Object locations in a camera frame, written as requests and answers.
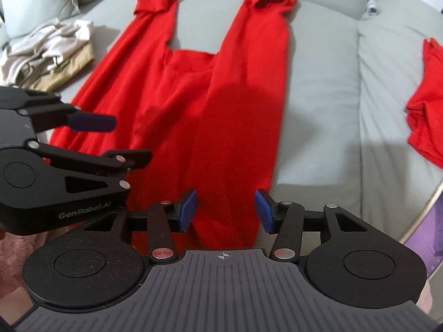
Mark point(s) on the purple rug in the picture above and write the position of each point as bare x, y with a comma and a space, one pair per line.
429, 245

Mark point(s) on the grey pillow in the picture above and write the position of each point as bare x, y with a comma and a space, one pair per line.
31, 3

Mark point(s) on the grey sofa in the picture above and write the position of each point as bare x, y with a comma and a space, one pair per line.
328, 93

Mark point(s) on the pink fluffy cloth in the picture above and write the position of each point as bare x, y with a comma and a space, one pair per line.
17, 256

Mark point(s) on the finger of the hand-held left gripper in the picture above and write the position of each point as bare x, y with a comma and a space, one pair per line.
93, 123
114, 160

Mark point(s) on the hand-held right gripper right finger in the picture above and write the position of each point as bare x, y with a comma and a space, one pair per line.
264, 211

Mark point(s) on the cream crumpled garment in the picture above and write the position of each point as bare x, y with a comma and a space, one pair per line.
41, 46

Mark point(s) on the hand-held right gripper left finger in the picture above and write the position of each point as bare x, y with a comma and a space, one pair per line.
188, 211

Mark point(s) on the red pants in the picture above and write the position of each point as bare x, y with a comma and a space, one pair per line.
193, 110

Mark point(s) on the red shirt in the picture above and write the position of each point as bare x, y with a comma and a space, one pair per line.
427, 110

